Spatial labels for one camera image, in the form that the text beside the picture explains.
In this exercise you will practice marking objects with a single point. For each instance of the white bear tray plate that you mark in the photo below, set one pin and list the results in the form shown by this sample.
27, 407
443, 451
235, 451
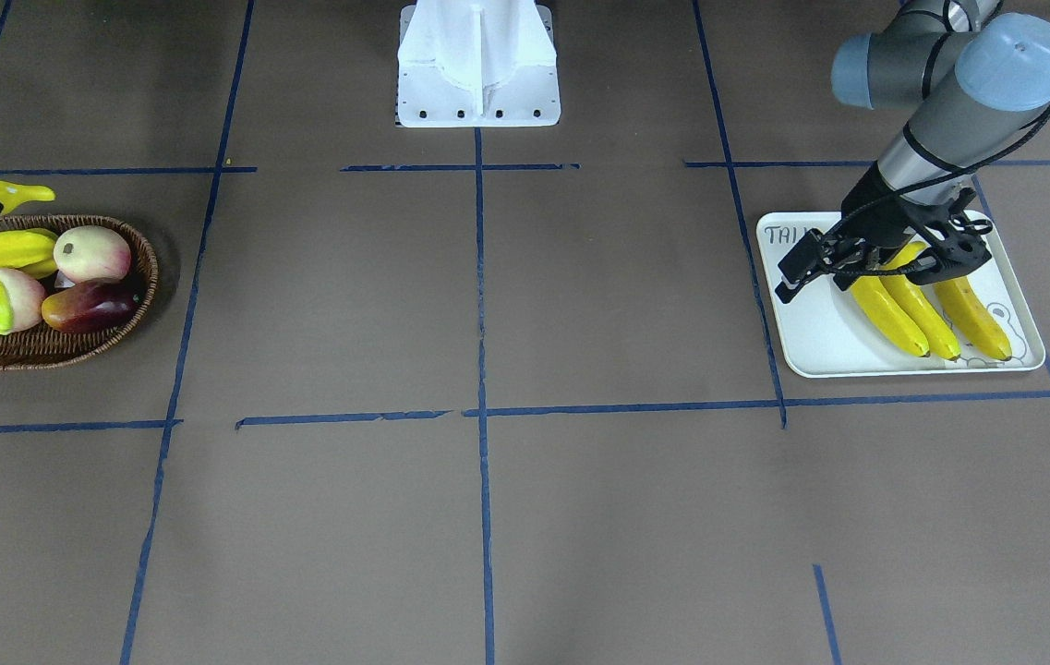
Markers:
825, 334

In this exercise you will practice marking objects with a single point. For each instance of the white camera mast with base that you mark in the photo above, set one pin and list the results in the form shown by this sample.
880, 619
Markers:
477, 64

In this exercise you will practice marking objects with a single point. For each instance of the red mango fruit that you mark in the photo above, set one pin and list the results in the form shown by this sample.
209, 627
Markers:
91, 307

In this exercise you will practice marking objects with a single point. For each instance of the yellow banana carried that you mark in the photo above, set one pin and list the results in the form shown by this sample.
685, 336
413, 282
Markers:
941, 341
969, 314

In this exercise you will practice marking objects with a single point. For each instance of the brown wicker basket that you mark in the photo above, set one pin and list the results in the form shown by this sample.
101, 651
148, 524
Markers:
43, 347

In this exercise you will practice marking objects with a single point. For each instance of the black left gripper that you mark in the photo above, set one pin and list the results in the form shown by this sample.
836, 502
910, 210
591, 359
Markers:
869, 211

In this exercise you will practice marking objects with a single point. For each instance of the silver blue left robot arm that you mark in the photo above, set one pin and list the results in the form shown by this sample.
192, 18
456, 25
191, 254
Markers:
977, 83

